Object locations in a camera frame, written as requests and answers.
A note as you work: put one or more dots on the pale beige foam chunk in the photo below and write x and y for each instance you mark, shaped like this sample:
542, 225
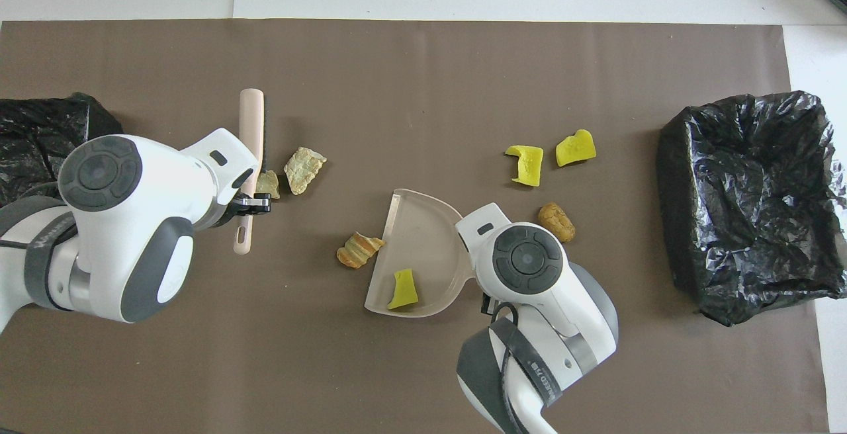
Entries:
303, 171
268, 184

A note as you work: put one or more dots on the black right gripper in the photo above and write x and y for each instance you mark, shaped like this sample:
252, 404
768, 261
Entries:
488, 304

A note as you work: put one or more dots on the beige plastic dustpan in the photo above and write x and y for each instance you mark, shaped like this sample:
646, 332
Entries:
417, 235

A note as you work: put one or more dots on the yellow sponge piece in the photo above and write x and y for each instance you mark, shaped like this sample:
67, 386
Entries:
529, 166
402, 292
574, 149

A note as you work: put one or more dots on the black bag lined bin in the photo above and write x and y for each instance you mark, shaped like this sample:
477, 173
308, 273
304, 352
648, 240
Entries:
40, 130
748, 222

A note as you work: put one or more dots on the beige foam chunk orange striped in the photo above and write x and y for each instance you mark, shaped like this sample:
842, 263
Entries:
357, 252

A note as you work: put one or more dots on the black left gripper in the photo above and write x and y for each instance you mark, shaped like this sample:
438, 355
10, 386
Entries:
261, 204

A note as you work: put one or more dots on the beige hand brush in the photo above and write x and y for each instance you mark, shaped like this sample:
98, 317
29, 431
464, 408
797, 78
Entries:
251, 116

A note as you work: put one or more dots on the brown sponge lump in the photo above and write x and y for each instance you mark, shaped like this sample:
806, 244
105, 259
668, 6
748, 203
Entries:
558, 222

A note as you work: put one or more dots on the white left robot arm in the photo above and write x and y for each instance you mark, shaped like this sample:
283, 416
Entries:
132, 222

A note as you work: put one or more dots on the brown paper mat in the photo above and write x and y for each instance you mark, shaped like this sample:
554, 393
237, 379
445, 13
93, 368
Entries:
397, 57

